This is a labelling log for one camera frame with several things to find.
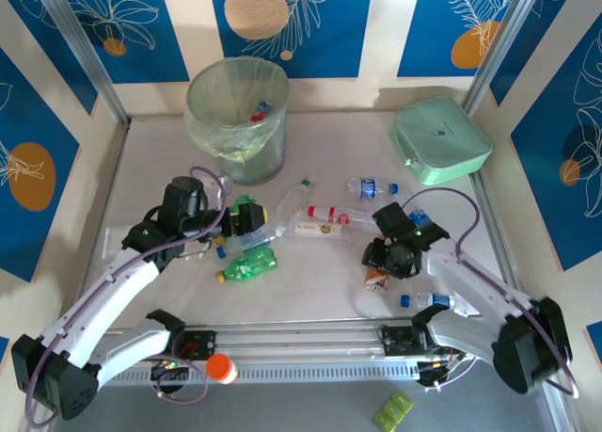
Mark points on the aluminium frame post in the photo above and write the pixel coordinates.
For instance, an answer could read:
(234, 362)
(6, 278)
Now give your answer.
(81, 41)
(506, 41)
(559, 408)

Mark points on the mint green lidded container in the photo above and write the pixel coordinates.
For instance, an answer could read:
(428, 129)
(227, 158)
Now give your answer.
(451, 121)

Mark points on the small green plastic box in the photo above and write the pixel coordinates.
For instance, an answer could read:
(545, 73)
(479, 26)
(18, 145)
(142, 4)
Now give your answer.
(384, 420)
(400, 400)
(392, 410)

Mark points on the clear bottle light blue label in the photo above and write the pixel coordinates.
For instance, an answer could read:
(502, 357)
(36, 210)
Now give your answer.
(258, 240)

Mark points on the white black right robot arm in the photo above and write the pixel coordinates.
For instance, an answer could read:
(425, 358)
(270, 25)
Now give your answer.
(470, 288)

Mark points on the aluminium side rail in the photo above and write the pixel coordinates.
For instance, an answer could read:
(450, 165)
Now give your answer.
(108, 178)
(484, 201)

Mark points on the clear plastic bag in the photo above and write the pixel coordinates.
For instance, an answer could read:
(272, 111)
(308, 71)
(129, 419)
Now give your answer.
(115, 236)

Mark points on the clear bottle white label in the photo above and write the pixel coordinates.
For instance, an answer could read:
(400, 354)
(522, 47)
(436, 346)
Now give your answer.
(315, 228)

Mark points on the small bottle orange cap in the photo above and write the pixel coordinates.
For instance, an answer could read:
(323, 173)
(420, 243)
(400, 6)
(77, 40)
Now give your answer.
(218, 366)

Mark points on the green plastic bottle yellow cap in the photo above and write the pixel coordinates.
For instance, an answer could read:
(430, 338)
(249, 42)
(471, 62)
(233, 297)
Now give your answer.
(242, 201)
(247, 266)

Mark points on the base connector wiring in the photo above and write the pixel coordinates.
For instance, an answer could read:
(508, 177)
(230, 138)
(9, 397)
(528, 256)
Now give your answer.
(169, 363)
(437, 371)

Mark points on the brown drink bottle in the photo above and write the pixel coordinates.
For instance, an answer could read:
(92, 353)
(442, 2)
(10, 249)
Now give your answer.
(376, 279)

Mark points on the clear bottle dark blue label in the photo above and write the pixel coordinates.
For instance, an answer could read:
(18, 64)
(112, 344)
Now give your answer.
(430, 301)
(369, 187)

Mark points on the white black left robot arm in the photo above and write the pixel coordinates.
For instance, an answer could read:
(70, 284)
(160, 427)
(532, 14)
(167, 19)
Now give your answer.
(110, 307)

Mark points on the clear plastic waste bin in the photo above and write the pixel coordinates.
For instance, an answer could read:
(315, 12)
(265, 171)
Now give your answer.
(207, 135)
(263, 164)

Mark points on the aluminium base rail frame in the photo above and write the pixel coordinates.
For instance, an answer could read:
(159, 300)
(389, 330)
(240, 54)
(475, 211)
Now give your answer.
(305, 338)

